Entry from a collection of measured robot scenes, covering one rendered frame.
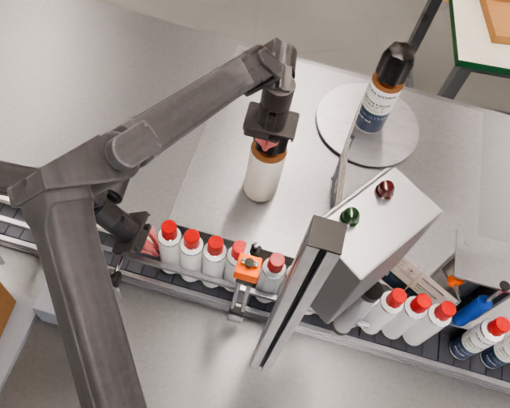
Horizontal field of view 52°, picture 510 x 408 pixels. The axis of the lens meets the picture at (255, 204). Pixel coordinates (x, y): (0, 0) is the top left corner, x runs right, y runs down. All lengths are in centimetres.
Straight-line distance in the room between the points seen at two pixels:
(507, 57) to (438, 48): 123
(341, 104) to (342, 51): 151
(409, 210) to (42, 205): 47
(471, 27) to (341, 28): 119
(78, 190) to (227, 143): 94
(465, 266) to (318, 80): 80
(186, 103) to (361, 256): 31
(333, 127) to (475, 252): 60
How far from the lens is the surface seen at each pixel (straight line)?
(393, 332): 128
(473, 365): 139
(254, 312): 127
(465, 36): 217
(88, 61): 177
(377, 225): 72
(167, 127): 70
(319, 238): 66
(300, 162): 148
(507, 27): 230
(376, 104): 149
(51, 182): 56
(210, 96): 78
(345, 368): 133
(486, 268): 117
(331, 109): 160
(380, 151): 155
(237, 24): 315
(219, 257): 113
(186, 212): 136
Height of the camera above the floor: 208
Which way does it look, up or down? 60 degrees down
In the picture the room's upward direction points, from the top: 13 degrees clockwise
